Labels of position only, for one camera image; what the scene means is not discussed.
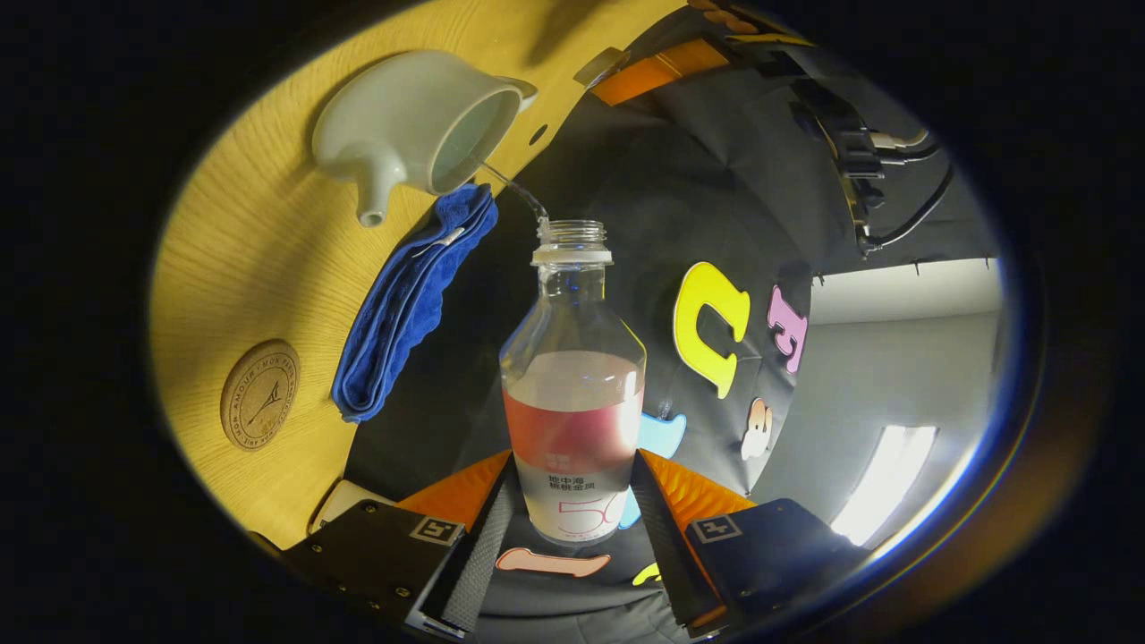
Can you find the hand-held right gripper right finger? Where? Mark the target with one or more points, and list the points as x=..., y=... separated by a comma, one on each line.
x=666, y=555

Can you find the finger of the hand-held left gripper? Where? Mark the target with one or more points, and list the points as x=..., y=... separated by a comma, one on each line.
x=662, y=72

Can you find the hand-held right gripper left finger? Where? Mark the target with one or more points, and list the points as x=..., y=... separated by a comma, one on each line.
x=479, y=563

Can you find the white teacup lid blue knob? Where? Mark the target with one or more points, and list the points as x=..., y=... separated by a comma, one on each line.
x=601, y=64

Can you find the clear water bottle pink label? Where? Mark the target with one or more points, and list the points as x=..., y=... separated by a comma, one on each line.
x=572, y=429

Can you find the round cork coaster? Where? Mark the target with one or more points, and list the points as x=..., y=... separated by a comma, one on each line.
x=259, y=394

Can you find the white ceramic teacup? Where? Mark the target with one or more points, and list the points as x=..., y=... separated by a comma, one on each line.
x=385, y=125

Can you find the ceiling light panel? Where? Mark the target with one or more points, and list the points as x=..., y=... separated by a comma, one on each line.
x=886, y=483

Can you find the folded blue towel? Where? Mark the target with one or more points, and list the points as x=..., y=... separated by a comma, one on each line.
x=402, y=304

